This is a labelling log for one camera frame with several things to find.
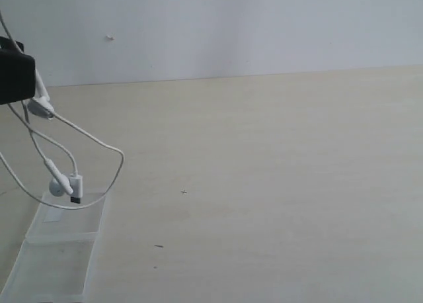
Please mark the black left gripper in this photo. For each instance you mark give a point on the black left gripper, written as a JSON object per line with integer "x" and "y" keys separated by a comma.
{"x": 18, "y": 77}

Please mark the white wired earphones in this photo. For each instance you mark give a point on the white wired earphones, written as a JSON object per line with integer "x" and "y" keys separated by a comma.
{"x": 60, "y": 184}

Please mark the clear plastic storage box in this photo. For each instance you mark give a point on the clear plastic storage box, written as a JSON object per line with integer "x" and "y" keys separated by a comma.
{"x": 55, "y": 260}

